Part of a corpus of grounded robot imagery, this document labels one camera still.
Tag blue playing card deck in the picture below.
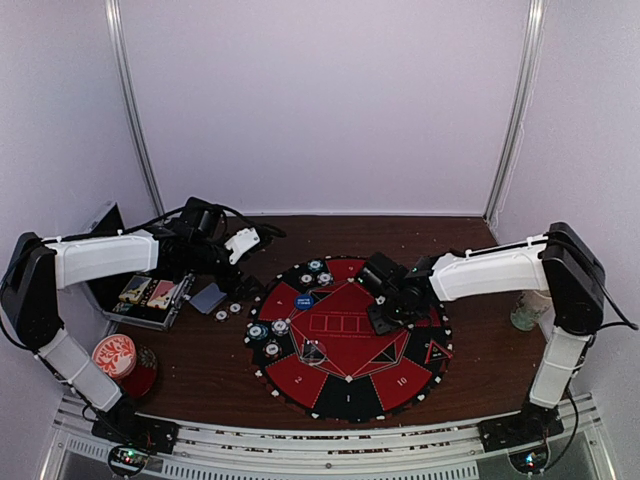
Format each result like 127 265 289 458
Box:
189 283 227 315

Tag triangular all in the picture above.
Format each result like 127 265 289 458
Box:
425 341 451 364

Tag red black chip stack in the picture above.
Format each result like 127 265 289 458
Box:
215 310 229 322

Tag white chips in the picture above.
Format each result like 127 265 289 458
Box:
271 319 290 337
317 272 333 286

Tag green chips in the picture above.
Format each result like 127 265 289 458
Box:
307 259 324 272
247 324 269 341

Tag red black chips seat five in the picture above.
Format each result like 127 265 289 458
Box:
299 274 314 285

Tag blue small blind button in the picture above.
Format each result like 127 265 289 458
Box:
294 294 316 311

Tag red black chips seat three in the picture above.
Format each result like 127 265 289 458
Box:
263 341 282 359

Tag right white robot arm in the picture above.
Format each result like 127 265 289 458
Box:
355 222 638 442

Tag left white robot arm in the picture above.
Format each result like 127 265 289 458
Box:
1 197 284 444

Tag red gold card box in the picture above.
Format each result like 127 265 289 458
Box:
146 280 177 310

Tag aluminium poker case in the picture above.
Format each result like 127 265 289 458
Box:
83 271 194 331

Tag black gold card box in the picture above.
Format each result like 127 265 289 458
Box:
118 275 152 304

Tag round red black poker mat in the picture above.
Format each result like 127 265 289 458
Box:
244 256 453 423

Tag red floral round tin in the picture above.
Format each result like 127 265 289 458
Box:
92 334 137 381

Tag patterned paper cup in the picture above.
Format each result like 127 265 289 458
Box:
510 290 552 332

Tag dark red round lid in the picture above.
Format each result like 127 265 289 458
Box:
119 344 158 399

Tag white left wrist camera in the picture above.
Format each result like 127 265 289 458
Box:
224 227 261 265

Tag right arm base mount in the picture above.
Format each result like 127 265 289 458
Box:
477 415 564 452

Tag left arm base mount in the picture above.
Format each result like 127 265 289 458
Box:
91 397 179 454

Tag front aluminium rail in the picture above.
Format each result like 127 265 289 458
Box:
34 394 625 479

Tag left aluminium frame post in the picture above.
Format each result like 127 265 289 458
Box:
104 0 165 215

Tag aluminium frame post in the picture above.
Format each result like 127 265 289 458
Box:
104 0 165 215
483 0 547 228

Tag right aluminium frame post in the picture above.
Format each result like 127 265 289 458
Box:
483 0 547 228

